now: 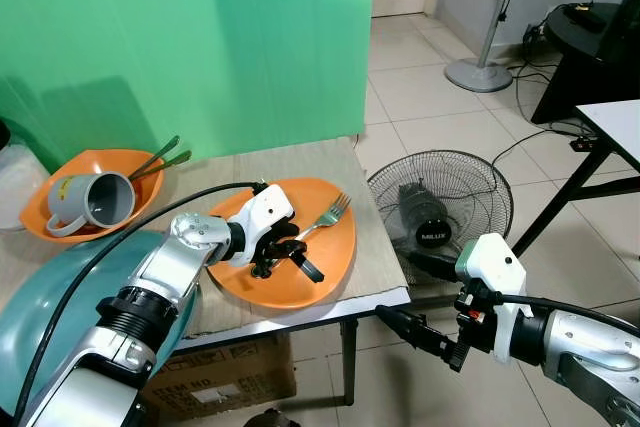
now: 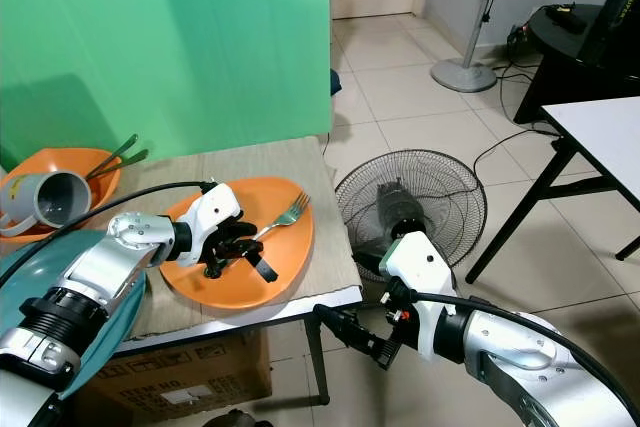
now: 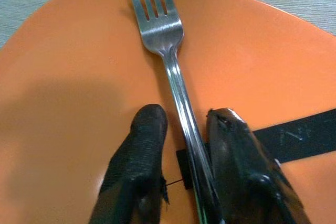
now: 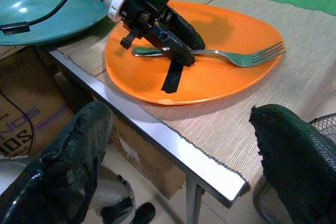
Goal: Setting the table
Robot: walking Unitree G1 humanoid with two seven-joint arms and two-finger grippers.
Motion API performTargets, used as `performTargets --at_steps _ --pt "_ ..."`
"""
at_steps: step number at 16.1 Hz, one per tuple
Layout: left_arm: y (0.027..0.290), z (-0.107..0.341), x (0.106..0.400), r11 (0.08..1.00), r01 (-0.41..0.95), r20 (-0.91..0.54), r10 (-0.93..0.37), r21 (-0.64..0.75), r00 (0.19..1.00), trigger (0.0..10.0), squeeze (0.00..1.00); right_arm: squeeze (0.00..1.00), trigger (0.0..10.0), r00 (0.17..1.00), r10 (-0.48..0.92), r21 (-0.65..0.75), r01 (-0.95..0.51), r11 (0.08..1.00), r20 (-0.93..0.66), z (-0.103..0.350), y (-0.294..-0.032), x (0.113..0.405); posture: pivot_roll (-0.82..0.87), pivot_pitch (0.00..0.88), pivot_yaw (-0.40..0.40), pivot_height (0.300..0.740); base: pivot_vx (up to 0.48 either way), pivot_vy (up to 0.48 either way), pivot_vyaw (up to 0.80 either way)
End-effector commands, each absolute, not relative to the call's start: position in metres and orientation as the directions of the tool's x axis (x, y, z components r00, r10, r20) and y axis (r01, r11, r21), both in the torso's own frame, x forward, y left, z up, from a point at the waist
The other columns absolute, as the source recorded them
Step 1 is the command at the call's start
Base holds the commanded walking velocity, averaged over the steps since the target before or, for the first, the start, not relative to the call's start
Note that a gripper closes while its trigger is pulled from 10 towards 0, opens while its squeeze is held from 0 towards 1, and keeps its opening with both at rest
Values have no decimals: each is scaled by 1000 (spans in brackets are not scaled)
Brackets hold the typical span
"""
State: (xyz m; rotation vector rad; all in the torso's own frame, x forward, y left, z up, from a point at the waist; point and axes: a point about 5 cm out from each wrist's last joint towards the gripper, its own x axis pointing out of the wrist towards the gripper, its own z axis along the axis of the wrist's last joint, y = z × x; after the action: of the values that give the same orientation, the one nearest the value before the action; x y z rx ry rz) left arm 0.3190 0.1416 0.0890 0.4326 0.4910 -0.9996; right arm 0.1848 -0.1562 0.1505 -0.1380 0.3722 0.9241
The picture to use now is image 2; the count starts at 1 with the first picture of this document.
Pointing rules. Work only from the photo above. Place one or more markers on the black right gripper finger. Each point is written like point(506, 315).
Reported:
point(372, 345)
point(345, 319)

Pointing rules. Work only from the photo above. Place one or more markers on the silver metal fork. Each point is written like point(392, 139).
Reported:
point(288, 214)

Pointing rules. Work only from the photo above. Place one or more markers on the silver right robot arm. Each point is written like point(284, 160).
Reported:
point(540, 367)

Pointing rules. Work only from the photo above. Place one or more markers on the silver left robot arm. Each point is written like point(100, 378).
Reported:
point(80, 292)

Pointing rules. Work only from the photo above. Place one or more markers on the flat orange plate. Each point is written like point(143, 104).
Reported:
point(285, 269)

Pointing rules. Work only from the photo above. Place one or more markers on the black table leg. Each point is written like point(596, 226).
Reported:
point(317, 362)

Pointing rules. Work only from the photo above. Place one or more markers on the wood pattern table mat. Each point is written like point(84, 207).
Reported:
point(240, 157)

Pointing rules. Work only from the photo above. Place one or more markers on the black floor fan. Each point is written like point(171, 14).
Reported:
point(400, 212)

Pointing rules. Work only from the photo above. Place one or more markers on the brown cardboard box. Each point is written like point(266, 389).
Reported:
point(190, 377)

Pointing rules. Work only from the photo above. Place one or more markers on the dark metal spoon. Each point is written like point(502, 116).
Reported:
point(128, 160)
point(115, 152)

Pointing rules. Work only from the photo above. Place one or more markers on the dark robot foot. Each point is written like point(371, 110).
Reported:
point(238, 419)

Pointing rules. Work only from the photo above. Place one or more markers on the deep orange plate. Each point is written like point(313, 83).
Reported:
point(60, 159)

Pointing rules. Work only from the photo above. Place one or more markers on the grey ceramic mug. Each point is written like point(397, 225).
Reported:
point(40, 195)

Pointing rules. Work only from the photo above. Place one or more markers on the large teal plate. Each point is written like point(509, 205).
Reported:
point(25, 262)

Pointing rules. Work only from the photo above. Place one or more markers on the green backdrop cloth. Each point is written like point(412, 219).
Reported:
point(160, 37)

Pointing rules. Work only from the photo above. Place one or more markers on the grey standing fan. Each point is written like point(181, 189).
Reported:
point(465, 75)

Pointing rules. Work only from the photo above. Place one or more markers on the white table with black legs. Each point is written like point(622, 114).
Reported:
point(605, 132)

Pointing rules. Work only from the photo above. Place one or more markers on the black round side table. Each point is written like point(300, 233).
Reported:
point(580, 57)

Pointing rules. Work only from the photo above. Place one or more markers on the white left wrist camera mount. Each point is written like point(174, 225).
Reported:
point(216, 215)

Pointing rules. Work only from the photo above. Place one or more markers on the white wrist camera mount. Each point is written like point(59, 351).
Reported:
point(422, 265)
point(216, 215)

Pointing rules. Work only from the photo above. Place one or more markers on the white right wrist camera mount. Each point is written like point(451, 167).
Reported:
point(422, 265)

